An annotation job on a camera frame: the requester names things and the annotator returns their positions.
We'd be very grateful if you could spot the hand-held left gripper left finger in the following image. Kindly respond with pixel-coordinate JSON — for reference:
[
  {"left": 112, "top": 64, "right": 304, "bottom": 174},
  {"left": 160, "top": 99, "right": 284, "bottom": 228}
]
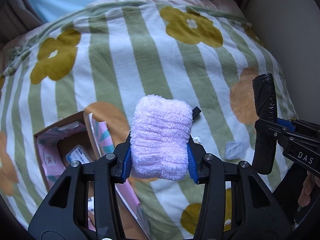
[{"left": 27, "top": 131, "right": 133, "bottom": 240}]

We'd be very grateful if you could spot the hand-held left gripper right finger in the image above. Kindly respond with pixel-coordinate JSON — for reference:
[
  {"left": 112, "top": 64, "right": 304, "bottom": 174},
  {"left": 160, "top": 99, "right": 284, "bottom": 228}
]
[{"left": 186, "top": 135, "right": 293, "bottom": 240}]

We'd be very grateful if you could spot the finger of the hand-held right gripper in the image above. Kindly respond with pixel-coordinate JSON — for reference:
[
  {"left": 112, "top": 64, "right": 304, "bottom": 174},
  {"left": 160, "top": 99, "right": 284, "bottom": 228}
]
[{"left": 254, "top": 118, "right": 296, "bottom": 142}]

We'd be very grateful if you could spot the black trash bag roll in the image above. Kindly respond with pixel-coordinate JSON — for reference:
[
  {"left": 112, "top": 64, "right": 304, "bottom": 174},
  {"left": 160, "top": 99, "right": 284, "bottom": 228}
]
[{"left": 251, "top": 73, "right": 278, "bottom": 175}]

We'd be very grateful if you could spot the purple fluffy towel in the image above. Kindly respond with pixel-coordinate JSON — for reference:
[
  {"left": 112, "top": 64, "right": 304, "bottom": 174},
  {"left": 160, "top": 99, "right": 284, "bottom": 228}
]
[{"left": 130, "top": 94, "right": 194, "bottom": 181}]

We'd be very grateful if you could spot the cardboard box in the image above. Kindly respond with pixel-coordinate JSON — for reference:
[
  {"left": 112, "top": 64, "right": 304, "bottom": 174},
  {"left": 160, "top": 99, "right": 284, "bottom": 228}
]
[{"left": 33, "top": 110, "right": 152, "bottom": 240}]

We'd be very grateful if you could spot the person's right hand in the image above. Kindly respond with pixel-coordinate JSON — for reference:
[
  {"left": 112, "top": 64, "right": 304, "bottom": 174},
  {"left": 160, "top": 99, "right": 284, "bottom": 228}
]
[{"left": 298, "top": 173, "right": 320, "bottom": 207}]

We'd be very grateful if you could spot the clear plastic wrapper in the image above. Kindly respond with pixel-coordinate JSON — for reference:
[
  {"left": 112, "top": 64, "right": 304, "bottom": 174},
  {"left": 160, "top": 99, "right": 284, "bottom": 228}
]
[{"left": 224, "top": 141, "right": 247, "bottom": 160}]

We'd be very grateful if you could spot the blue label packet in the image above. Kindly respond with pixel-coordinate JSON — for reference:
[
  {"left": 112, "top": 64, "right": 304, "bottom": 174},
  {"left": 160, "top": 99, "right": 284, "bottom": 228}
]
[{"left": 66, "top": 144, "right": 92, "bottom": 165}]

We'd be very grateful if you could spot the pink patterned packet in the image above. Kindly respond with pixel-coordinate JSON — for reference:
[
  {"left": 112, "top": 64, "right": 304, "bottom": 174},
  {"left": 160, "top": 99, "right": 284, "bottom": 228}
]
[{"left": 37, "top": 126, "right": 87, "bottom": 180}]

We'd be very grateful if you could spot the striped flower blanket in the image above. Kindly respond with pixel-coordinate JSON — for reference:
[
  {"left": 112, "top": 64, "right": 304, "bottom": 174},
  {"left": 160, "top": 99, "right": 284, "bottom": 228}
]
[{"left": 0, "top": 0, "right": 302, "bottom": 240}]

